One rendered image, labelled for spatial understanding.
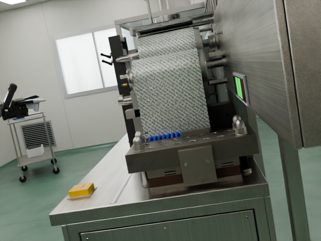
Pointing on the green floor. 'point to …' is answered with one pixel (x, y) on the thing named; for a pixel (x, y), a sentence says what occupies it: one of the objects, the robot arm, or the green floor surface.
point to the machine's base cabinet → (185, 224)
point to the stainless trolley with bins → (37, 150)
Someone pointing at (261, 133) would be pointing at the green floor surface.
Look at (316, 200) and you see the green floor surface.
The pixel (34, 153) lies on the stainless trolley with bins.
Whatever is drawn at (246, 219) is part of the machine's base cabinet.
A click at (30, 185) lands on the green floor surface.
